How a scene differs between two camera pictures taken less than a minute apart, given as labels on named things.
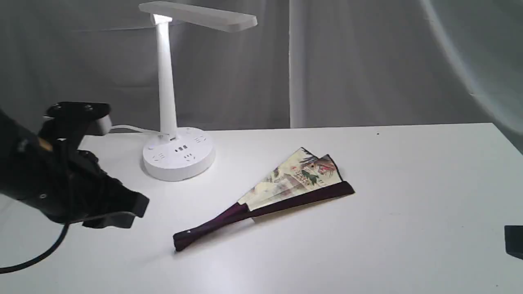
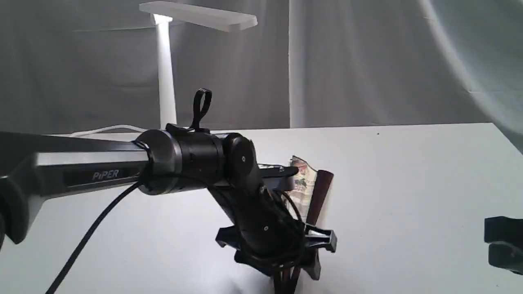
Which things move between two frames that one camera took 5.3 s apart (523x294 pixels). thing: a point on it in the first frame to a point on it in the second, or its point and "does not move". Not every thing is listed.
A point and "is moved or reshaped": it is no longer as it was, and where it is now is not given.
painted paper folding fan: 304,178 is moved or reshaped
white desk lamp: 179,154 does not move
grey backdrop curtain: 305,63 does not move
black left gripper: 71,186 to 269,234
